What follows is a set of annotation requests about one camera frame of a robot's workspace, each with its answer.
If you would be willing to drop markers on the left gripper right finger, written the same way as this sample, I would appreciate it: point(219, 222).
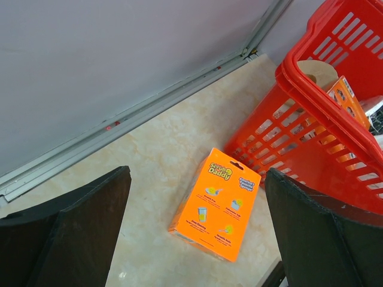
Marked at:
point(323, 241)

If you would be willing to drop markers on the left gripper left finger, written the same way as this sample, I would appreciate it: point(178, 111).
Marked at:
point(69, 240)

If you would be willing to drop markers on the red plastic shopping basket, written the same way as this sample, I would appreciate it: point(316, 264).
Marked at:
point(298, 129)

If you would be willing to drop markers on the white plastic bag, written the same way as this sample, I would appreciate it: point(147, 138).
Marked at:
point(373, 110)

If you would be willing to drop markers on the orange snack box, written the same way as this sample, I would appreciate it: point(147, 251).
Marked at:
point(341, 92)

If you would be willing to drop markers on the brown paper roll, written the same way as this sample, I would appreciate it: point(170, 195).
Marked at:
point(321, 73)

